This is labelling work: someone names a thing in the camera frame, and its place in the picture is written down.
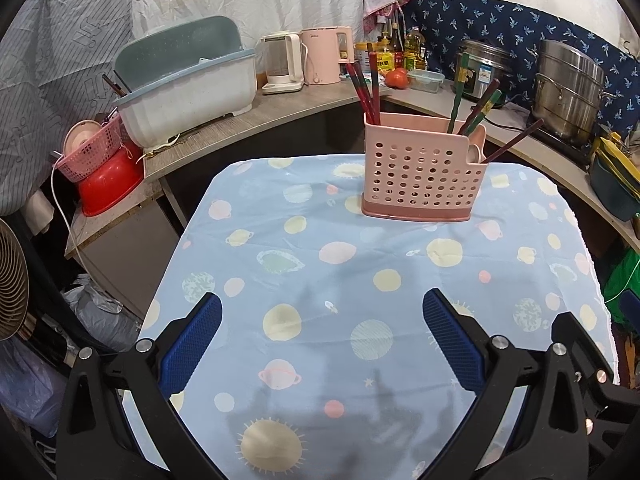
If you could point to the pink perforated utensil holder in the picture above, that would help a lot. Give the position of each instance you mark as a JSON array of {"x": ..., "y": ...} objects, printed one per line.
[{"x": 420, "y": 180}]

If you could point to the green chopstick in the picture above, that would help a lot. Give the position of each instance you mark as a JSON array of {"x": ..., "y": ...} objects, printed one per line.
[
  {"x": 457, "y": 90},
  {"x": 483, "y": 102}
]

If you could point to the dark sauce bottle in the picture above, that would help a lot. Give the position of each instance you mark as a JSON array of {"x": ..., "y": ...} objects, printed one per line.
[{"x": 398, "y": 45}]

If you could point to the white glass kettle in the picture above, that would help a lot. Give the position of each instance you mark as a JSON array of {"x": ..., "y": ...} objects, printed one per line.
[{"x": 280, "y": 65}]

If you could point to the clear food container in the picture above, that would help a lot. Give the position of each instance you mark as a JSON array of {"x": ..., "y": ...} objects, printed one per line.
[{"x": 426, "y": 81}]

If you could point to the electric fan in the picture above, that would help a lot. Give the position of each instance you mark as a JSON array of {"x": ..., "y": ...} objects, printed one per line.
[{"x": 12, "y": 280}]

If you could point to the green plastic bag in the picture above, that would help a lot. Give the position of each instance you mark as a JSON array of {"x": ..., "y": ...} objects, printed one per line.
[{"x": 622, "y": 285}]

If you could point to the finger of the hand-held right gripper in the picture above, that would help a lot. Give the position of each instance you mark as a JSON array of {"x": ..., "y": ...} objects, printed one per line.
[
  {"x": 580, "y": 335},
  {"x": 632, "y": 307}
]

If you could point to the steel rice cooker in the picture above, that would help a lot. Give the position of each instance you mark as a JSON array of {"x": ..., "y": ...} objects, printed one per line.
[{"x": 487, "y": 67}]

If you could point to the pink plastic basket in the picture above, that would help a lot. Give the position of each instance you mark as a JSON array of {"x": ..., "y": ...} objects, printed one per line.
[{"x": 95, "y": 160}]

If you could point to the red tomato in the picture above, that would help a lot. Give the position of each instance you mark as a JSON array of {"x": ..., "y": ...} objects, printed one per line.
[{"x": 397, "y": 79}]

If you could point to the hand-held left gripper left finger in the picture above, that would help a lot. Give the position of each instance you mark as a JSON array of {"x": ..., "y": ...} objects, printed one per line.
[{"x": 192, "y": 342}]

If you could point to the white dish drainer teal lid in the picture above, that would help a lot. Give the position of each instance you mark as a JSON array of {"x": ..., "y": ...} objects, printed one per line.
[{"x": 190, "y": 100}]

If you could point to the dark red chopstick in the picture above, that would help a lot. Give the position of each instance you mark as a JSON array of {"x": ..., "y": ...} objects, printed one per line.
[
  {"x": 515, "y": 141},
  {"x": 485, "y": 115}
]

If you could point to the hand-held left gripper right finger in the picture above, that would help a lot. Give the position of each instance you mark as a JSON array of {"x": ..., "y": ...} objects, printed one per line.
[{"x": 452, "y": 342}]

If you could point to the red plastic basin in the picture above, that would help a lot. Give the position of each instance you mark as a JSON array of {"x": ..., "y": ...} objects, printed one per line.
[{"x": 110, "y": 185}]

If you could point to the pink electric kettle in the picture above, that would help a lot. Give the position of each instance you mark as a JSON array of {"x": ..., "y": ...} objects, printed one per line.
[{"x": 322, "y": 55}]

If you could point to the curved wooden counter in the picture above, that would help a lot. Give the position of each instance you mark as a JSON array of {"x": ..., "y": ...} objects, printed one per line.
[{"x": 300, "y": 105}]

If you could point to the pink plate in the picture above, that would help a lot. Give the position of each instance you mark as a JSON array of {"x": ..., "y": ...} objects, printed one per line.
[{"x": 82, "y": 136}]

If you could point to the steel steamer pot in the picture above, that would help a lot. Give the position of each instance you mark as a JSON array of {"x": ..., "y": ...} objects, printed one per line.
[{"x": 570, "y": 90}]

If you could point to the white ceramic soup spoon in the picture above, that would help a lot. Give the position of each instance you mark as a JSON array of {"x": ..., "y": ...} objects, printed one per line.
[{"x": 475, "y": 152}]

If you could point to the dark blue floral cloth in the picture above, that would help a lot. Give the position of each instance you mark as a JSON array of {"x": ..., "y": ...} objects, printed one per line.
[{"x": 500, "y": 15}]

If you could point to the blue planet print tablecloth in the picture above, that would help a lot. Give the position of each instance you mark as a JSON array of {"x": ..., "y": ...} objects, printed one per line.
[{"x": 320, "y": 280}]

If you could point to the blue plastic bag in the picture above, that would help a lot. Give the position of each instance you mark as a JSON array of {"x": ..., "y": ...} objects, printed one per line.
[{"x": 30, "y": 390}]

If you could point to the grey plastic bag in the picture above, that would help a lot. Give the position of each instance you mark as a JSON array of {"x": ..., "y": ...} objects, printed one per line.
[{"x": 100, "y": 315}]

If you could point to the small wooden cabinet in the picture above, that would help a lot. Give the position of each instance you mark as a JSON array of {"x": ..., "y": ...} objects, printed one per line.
[{"x": 120, "y": 250}]

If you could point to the dark brown chopstick gold band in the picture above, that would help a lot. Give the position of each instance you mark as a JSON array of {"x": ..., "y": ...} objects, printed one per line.
[{"x": 373, "y": 90}]

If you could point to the black induction cooker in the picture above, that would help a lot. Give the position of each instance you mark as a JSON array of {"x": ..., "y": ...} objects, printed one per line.
[{"x": 560, "y": 147}]

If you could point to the yellow cooking oil bottle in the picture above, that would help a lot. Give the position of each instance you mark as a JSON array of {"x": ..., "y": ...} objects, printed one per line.
[{"x": 414, "y": 50}]

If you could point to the grey striped wall sheet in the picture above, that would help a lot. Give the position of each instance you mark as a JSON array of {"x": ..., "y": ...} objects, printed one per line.
[{"x": 55, "y": 60}]

